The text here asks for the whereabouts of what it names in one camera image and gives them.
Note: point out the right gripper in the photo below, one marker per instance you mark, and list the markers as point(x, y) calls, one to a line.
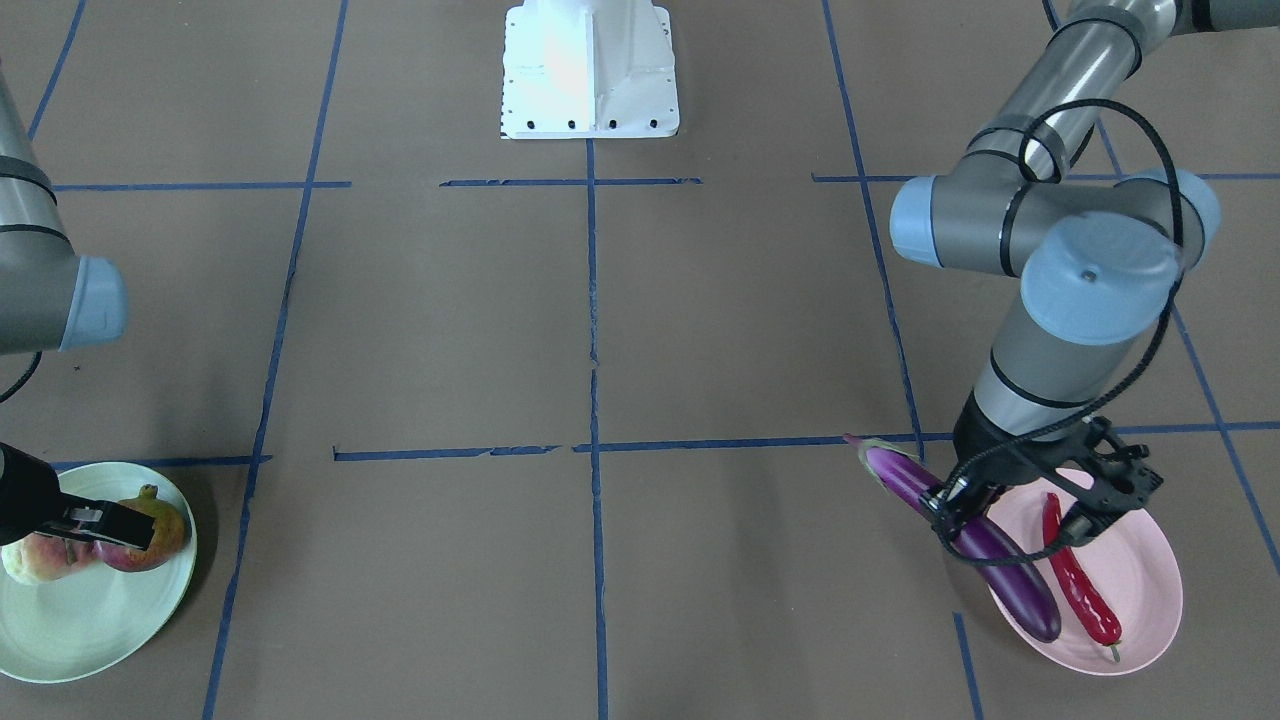
point(24, 494)

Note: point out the red yellow pomegranate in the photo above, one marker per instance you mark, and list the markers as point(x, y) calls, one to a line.
point(169, 534)

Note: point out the pink plate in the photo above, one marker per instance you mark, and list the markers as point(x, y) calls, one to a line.
point(1134, 569)

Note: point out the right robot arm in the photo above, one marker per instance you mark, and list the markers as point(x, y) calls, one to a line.
point(52, 299)

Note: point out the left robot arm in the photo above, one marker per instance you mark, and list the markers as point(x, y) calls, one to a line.
point(1075, 195)

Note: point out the purple eggplant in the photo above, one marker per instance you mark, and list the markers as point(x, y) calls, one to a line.
point(1019, 586)

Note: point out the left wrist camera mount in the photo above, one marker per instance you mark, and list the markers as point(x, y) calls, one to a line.
point(1107, 477)

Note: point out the red chili pepper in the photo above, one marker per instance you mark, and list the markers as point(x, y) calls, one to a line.
point(1088, 605)

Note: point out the green plate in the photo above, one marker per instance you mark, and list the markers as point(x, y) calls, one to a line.
point(61, 631)

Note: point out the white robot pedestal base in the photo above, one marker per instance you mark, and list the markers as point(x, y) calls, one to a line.
point(588, 69)

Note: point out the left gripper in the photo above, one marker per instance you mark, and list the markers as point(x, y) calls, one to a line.
point(984, 442)

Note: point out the peach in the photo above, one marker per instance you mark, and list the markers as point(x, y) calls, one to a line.
point(40, 559)

